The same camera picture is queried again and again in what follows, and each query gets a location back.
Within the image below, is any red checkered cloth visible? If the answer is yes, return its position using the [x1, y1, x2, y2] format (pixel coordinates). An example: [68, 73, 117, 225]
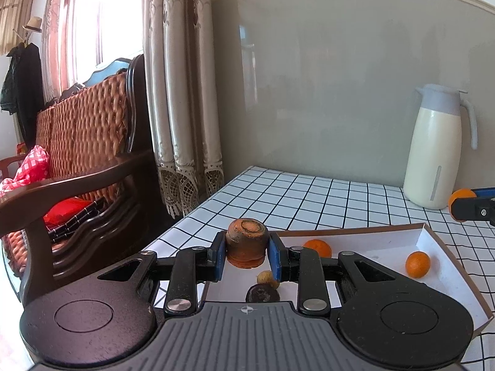
[0, 145, 51, 198]

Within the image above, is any sheer pink lace curtain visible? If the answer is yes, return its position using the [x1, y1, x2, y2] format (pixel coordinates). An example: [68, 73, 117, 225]
[41, 0, 75, 102]

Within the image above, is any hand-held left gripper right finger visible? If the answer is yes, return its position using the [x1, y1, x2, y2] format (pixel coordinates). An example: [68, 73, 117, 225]
[269, 233, 410, 315]

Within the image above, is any cream thermos jug grey lid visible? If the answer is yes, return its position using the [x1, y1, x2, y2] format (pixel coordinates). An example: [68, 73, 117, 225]
[403, 84, 479, 210]

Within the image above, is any beige embroidered curtain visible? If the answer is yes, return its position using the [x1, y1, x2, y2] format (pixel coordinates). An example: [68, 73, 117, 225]
[141, 0, 226, 219]

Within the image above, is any small orange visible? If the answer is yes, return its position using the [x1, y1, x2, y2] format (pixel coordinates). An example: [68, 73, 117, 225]
[303, 240, 332, 258]
[405, 251, 431, 279]
[448, 188, 477, 212]

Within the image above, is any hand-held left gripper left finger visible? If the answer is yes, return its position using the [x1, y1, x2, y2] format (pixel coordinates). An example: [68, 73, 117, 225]
[97, 232, 229, 316]

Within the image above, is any wooden sofa with woven cushion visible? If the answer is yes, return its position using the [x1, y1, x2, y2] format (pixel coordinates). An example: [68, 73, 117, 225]
[0, 53, 168, 310]

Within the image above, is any dark brown round fruit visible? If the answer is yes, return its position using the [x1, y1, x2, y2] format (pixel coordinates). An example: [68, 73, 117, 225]
[245, 284, 281, 303]

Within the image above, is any small yellowish fruit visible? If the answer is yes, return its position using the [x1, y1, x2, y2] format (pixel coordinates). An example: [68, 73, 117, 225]
[256, 271, 280, 290]

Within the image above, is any red checkered pillow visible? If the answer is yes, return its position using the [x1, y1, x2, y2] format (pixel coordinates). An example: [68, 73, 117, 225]
[42, 197, 94, 225]

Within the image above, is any black grid white tablecloth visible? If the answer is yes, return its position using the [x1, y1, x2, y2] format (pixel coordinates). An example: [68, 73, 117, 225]
[141, 165, 495, 371]

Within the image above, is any white cardboard box tray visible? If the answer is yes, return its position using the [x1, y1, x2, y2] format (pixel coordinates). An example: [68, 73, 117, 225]
[201, 223, 495, 335]

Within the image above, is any black striped cloth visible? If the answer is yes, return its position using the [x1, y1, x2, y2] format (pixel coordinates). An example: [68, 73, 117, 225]
[46, 199, 114, 245]

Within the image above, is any window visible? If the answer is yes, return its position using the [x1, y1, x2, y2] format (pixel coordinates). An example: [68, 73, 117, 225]
[66, 0, 146, 86]

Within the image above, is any brown carrot stump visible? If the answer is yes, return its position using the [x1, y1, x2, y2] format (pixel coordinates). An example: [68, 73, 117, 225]
[225, 218, 270, 270]

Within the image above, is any dark hanging coat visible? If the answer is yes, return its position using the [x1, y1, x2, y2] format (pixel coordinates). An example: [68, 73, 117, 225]
[0, 42, 44, 151]

